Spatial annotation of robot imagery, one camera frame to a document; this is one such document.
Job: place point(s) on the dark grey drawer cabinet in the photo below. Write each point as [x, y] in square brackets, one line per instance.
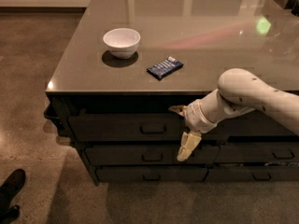
[207, 36]

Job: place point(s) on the blue snack packet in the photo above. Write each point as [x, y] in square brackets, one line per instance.
[165, 68]

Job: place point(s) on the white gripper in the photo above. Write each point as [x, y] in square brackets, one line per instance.
[196, 116]

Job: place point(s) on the black shoe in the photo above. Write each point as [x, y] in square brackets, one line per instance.
[9, 189]

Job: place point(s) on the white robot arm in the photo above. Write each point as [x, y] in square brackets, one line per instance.
[238, 93]

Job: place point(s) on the white ceramic bowl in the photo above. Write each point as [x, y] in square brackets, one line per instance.
[122, 42]

